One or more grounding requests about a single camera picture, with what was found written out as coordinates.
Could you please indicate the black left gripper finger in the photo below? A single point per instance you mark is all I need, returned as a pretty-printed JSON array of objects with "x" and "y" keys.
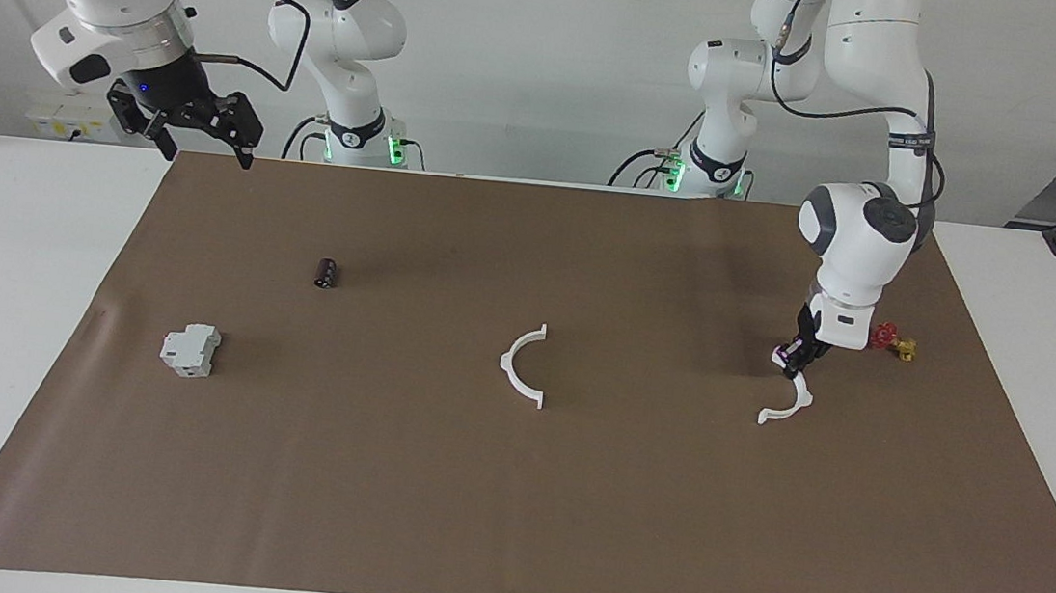
[
  {"x": 806, "y": 367},
  {"x": 785, "y": 356}
]

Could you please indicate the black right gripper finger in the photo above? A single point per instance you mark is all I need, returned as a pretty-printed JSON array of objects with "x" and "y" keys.
[
  {"x": 165, "y": 143},
  {"x": 246, "y": 151}
]

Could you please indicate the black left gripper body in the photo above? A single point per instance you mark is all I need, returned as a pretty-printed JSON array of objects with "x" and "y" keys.
[{"x": 808, "y": 333}]

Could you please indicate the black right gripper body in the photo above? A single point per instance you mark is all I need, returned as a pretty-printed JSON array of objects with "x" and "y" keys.
[{"x": 184, "y": 99}]

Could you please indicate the white half pipe clamp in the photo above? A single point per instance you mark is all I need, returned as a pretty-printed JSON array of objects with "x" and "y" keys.
[
  {"x": 804, "y": 401},
  {"x": 507, "y": 364}
]

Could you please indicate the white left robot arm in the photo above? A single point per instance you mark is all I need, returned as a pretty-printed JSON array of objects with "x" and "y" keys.
[{"x": 859, "y": 232}]

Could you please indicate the black cylindrical capacitor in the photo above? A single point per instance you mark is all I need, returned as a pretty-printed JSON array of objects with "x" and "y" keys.
[{"x": 327, "y": 274}]

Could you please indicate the white circuit breaker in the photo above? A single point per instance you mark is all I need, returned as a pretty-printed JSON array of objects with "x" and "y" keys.
[{"x": 191, "y": 349}]

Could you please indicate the brown paper table mat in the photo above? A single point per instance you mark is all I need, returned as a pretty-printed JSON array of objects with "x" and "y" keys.
[{"x": 508, "y": 508}]

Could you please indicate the white wall power box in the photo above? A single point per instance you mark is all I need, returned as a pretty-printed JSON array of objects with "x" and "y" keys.
[{"x": 71, "y": 112}]

